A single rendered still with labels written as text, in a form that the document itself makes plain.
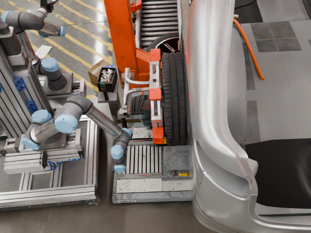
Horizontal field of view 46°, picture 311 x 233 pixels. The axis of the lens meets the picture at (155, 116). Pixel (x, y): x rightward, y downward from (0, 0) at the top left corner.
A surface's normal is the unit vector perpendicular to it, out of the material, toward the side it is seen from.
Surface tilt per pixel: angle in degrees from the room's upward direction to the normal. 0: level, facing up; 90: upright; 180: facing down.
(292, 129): 19
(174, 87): 28
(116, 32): 90
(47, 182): 0
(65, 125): 85
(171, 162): 0
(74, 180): 0
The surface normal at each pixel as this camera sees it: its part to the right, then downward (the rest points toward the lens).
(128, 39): 0.00, 0.78
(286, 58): -0.07, -0.59
